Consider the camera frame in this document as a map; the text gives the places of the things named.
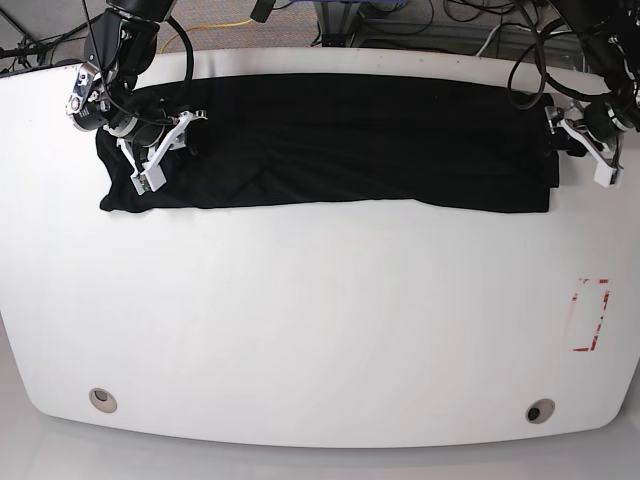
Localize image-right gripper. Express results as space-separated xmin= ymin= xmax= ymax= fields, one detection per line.
xmin=544 ymin=89 xmax=639 ymax=166

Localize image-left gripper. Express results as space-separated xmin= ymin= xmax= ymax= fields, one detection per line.
xmin=65 ymin=62 xmax=208 ymax=175

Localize black T-shirt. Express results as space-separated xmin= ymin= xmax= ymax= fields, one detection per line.
xmin=96 ymin=74 xmax=559 ymax=213

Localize red tape rectangle marking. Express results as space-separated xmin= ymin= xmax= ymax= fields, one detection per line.
xmin=567 ymin=278 xmax=611 ymax=353

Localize black tripod leg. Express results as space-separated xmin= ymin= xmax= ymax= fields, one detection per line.
xmin=1 ymin=8 xmax=41 ymax=50

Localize grey metal stand base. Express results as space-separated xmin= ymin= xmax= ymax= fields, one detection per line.
xmin=317 ymin=0 xmax=401 ymax=48

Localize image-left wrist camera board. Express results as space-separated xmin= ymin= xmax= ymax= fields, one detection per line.
xmin=130 ymin=166 xmax=167 ymax=195

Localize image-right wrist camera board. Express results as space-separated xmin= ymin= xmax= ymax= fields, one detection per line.
xmin=594 ymin=161 xmax=624 ymax=188

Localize white cable on floor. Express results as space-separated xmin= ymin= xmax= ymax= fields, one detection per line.
xmin=474 ymin=23 xmax=501 ymax=58

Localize yellow cable on floor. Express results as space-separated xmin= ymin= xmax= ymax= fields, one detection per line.
xmin=160 ymin=17 xmax=255 ymax=54

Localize left table cable grommet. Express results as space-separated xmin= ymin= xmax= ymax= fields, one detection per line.
xmin=89 ymin=388 xmax=118 ymax=414

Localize table cable grommet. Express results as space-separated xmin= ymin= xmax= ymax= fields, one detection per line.
xmin=89 ymin=388 xmax=118 ymax=414
xmin=525 ymin=398 xmax=556 ymax=425

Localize right table cable grommet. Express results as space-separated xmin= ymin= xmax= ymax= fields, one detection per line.
xmin=525 ymin=398 xmax=556 ymax=425

